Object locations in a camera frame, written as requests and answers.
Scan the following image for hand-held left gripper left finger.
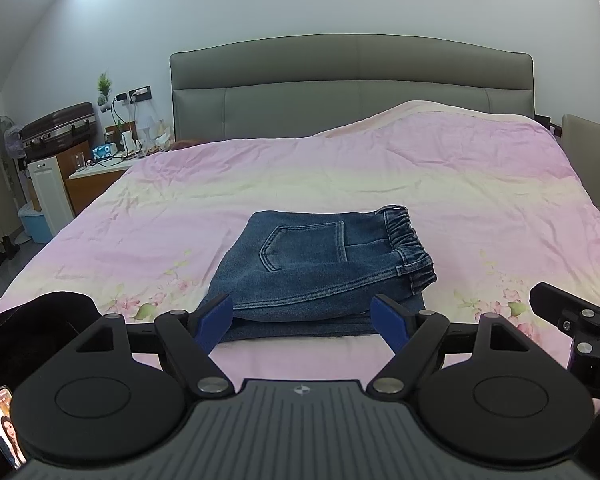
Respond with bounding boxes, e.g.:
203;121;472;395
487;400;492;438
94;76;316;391
75;294;236;397

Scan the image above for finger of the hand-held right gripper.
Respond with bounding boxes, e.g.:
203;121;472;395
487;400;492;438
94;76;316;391
529;282;600;335

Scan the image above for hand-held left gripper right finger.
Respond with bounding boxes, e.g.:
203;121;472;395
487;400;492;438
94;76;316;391
367;294;528;397

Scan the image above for blue denim pants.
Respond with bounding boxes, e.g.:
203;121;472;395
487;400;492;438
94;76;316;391
199;205;438;343

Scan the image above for beige chair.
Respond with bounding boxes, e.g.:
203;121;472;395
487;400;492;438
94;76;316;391
561;114;600;209

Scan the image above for pink floral duvet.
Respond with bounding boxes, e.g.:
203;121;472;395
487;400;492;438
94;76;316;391
0;100;600;398

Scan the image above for dark cloth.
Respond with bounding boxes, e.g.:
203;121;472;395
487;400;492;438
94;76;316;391
0;291;102;411

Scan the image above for wooden nightstand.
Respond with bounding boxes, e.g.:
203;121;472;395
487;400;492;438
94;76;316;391
62;140;137;219

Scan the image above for light blue bin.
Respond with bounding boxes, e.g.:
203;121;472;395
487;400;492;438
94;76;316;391
17;202;49;244

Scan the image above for white cabinet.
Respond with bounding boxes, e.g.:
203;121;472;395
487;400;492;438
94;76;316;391
27;154;75;239

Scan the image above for pair of black shoes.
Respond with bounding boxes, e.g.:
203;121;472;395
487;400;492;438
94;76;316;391
0;236;21;269

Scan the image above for grey padded headboard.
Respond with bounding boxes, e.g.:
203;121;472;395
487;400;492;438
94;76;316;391
169;34;535;145

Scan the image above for smartphone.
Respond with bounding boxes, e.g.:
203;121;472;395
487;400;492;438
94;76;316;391
0;385;29;472

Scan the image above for dark brown suitcase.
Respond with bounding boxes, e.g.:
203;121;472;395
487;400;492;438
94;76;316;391
20;102;97;162

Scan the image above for small green potted plant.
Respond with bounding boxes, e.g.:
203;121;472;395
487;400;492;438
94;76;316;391
96;72;112;112

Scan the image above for standing fan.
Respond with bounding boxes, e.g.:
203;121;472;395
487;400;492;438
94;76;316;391
0;115;32;242

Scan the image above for black wall socket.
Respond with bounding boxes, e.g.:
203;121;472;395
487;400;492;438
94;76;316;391
115;86;153;106

